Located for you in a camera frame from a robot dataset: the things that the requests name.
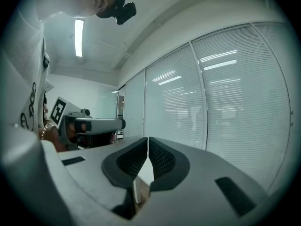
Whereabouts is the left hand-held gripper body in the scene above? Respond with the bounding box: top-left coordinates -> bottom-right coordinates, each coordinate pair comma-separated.
50,97 -> 95,152

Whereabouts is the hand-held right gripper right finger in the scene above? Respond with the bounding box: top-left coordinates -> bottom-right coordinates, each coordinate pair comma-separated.
136,137 -> 269,226

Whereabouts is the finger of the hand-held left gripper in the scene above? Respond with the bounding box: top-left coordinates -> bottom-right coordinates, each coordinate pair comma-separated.
74,117 -> 127,135

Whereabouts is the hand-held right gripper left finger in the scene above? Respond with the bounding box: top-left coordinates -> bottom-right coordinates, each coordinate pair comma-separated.
57,137 -> 149,221

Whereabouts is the person's left forearm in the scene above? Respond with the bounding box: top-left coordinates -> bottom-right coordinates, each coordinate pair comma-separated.
43,127 -> 66,153

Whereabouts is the person's left hand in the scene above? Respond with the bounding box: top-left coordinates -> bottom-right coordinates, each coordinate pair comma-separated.
66,121 -> 78,144

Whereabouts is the glass door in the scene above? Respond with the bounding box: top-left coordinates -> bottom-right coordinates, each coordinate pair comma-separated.
116,95 -> 125,141

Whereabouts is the white printed shirt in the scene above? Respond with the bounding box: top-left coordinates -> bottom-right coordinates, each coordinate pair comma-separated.
2,7 -> 51,141

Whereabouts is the medium white window blind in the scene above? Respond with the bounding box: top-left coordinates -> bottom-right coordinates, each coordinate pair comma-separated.
145,43 -> 208,151

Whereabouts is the long ceiling light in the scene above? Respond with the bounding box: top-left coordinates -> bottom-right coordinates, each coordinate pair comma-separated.
74,19 -> 85,57

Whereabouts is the wide white window blind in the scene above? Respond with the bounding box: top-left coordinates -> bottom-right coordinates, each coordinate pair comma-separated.
190,24 -> 292,194

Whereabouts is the person's head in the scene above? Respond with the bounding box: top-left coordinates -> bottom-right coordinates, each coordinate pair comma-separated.
35,0 -> 125,18

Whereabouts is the curved-edge white window blind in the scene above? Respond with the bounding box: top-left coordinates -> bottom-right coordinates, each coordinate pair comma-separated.
252,21 -> 301,155

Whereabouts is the pearl bead bracelet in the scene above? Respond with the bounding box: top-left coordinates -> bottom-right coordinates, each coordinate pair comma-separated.
39,123 -> 55,140

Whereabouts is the black head-mounted camera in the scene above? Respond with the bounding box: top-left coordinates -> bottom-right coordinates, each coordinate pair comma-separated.
96,0 -> 137,25

